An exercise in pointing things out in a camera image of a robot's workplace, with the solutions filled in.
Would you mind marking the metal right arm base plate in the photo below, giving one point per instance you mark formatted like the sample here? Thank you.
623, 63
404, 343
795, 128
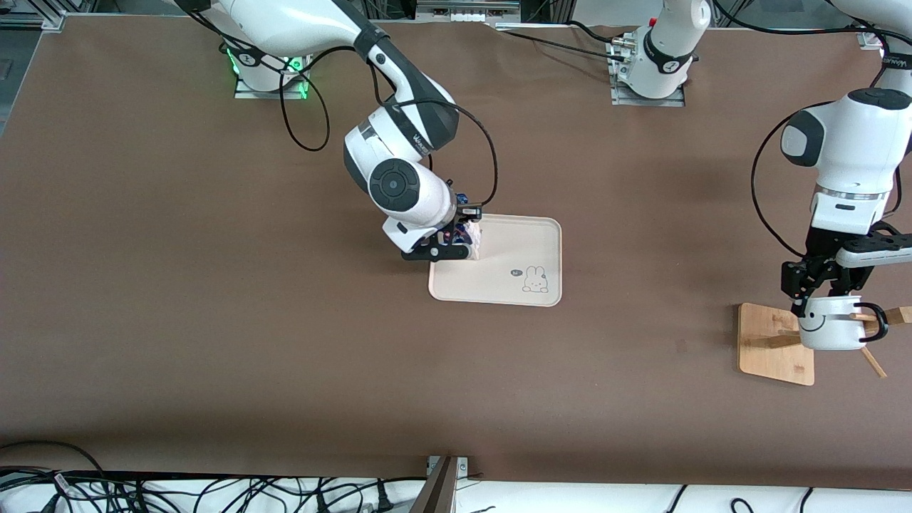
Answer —
274, 94

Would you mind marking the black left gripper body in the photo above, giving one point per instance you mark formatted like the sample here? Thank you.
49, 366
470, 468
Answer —
821, 251

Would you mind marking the wooden cup stand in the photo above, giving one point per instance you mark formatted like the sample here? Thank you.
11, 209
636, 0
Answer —
773, 356

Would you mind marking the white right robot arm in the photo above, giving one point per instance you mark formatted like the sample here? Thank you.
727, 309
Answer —
399, 185

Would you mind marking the brown table cover sheet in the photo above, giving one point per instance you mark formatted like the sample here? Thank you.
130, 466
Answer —
214, 370

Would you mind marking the grey metal post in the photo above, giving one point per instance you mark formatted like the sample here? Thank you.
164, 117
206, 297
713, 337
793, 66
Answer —
438, 491

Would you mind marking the white smiley face cup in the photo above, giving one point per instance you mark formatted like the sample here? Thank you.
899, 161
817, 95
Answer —
830, 331

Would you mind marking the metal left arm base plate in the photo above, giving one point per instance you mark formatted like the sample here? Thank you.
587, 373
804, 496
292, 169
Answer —
648, 102

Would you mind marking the blue white milk carton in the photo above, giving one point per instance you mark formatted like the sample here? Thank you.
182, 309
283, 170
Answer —
476, 242

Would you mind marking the metal rail bracket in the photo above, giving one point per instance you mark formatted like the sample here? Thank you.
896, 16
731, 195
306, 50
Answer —
467, 13

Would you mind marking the beige rabbit print tray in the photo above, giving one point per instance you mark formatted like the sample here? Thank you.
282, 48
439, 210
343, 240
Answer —
499, 285

